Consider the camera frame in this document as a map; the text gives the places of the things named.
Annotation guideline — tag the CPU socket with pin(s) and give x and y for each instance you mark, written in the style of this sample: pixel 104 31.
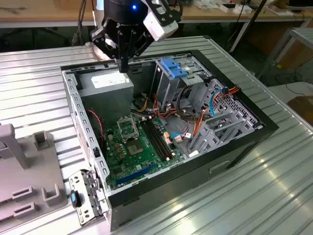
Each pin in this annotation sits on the CPU socket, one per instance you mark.
pixel 134 148

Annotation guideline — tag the large brown cardboard box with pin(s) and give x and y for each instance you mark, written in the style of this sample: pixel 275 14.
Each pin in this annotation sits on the large brown cardboard box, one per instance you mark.
pixel 293 54

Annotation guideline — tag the white box with black top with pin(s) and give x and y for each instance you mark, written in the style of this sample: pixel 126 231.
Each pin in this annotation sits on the white box with black top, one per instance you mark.
pixel 227 8

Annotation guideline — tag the grey power supply box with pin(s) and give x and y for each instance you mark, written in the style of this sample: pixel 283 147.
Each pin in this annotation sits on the grey power supply box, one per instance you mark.
pixel 107 102

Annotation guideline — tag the grey metal disk bay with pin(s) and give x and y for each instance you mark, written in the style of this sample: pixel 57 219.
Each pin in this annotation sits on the grey metal disk bay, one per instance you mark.
pixel 206 140

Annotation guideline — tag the blue expansion slot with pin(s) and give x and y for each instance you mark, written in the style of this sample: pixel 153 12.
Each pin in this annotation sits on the blue expansion slot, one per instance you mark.
pixel 134 174

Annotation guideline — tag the grey metal tool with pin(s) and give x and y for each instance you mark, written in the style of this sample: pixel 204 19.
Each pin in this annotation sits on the grey metal tool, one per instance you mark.
pixel 11 9

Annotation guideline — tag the grey parts rack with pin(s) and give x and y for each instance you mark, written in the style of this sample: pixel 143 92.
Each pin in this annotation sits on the grey parts rack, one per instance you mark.
pixel 31 171

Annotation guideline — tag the grey metal frame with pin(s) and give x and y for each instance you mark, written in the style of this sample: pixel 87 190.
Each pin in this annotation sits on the grey metal frame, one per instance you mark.
pixel 303 32

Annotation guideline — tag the black PC case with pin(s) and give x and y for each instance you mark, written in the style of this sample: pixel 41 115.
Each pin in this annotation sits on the black PC case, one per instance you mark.
pixel 171 186

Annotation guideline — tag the metal card retainer bracket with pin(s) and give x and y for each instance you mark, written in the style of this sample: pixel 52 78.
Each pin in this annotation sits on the metal card retainer bracket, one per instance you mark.
pixel 84 215

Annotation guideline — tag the wooden desk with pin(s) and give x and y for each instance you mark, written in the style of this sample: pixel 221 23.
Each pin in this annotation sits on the wooden desk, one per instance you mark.
pixel 36 14
pixel 207 13

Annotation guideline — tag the black RAM slot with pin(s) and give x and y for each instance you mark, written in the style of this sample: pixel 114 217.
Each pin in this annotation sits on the black RAM slot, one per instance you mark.
pixel 160 138
pixel 152 140

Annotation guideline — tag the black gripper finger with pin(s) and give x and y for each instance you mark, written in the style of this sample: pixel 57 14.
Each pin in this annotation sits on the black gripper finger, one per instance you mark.
pixel 121 66
pixel 125 66

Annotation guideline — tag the green motherboard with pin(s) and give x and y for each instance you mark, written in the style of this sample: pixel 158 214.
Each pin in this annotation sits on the green motherboard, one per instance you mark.
pixel 122 169

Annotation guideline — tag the blue black bracket latch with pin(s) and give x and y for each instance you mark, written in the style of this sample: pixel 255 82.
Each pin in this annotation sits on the blue black bracket latch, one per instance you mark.
pixel 73 199

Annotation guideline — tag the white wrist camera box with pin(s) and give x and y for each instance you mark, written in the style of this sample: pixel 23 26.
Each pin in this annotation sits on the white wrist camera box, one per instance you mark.
pixel 161 29

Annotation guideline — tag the blue plastic drive latch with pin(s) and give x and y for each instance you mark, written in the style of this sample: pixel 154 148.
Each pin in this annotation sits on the blue plastic drive latch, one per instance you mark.
pixel 170 64
pixel 178 73

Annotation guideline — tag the grey optical drive cage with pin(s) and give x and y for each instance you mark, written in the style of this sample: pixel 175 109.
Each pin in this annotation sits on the grey optical drive cage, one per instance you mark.
pixel 168 90

